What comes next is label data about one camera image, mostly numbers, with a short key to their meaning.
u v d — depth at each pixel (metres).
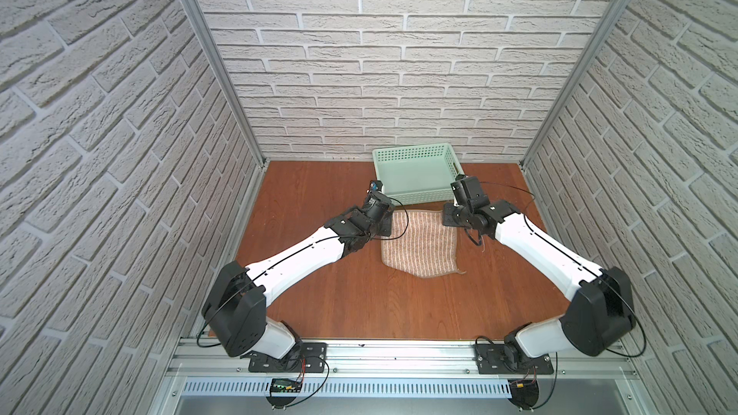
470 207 0.63
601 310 0.42
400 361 0.75
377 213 0.62
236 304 0.41
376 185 0.72
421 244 0.87
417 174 1.18
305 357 0.73
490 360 0.73
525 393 0.69
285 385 0.71
